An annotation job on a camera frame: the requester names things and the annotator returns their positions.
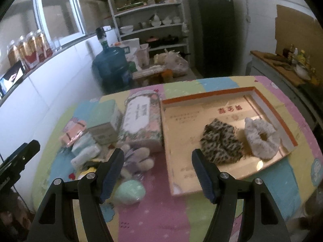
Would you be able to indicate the brown cardboard sheet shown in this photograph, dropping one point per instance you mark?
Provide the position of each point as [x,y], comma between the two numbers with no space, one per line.
[295,30]

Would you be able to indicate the floral tissue box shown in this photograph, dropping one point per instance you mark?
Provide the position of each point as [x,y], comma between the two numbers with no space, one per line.
[141,116]

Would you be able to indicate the leopard print scrunchie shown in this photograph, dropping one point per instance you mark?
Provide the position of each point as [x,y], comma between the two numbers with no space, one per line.
[219,141]

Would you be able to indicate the green and white tissue box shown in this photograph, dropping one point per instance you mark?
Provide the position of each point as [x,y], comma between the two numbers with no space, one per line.
[103,116]

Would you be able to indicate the orange jar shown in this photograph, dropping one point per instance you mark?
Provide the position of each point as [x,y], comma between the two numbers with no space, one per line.
[167,75]

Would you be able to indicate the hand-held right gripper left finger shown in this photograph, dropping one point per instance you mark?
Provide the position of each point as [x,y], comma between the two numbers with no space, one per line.
[111,179]

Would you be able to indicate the wrapped chopsticks pack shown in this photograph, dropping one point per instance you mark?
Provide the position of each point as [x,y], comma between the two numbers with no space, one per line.
[149,71]

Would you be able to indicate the white storage shelf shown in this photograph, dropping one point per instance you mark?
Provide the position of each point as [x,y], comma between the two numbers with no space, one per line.
[151,12]

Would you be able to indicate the pink towel pack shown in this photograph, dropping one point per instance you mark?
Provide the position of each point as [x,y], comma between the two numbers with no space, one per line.
[73,132]

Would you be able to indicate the grey kitchen cabinet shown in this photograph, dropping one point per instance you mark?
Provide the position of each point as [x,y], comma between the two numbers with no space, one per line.
[275,85]

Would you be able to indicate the mint green puff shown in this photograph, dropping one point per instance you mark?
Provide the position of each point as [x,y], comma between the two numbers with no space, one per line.
[131,191]

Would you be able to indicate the drinking glass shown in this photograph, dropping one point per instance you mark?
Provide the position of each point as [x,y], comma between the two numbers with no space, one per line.
[58,44]

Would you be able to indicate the orange-rimmed cardboard tray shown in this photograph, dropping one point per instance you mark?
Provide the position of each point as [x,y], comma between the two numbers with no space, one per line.
[186,141]

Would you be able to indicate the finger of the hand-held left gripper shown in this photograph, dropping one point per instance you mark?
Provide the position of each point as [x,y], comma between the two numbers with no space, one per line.
[27,151]

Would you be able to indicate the black water pump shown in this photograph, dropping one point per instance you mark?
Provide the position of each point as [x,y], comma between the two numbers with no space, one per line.
[102,36]

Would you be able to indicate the clear plastic bag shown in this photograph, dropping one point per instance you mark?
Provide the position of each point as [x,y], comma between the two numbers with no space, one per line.
[174,61]

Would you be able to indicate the dark green fridge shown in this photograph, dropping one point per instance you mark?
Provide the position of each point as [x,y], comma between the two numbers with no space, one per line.
[213,30]

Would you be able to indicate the yellow plush toy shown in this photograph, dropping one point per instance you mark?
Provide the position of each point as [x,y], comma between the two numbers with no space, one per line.
[88,170]

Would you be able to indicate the tablet screen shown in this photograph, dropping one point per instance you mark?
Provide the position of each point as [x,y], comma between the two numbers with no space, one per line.
[11,79]

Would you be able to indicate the green print tissue packet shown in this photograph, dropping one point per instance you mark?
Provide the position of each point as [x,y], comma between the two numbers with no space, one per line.
[84,141]
[84,156]

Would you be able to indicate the white fluffy scrunchie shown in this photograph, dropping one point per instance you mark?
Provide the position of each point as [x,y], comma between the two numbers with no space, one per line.
[252,131]

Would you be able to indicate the pink and beige plush toy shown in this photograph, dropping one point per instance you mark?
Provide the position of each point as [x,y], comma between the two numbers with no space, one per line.
[130,161]

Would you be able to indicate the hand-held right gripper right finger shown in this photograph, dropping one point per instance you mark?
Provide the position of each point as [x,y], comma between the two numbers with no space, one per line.
[204,179]

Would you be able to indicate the blue water jug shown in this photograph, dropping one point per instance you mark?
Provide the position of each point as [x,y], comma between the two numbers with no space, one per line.
[108,63]

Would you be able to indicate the red-labelled snack jar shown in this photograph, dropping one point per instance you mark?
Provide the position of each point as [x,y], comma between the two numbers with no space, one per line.
[34,49]
[14,54]
[44,44]
[24,53]

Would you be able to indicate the white framed window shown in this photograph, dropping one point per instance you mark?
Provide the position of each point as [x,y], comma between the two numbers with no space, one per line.
[55,12]

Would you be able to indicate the white bowl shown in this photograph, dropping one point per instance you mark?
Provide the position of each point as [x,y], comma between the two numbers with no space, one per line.
[301,71]

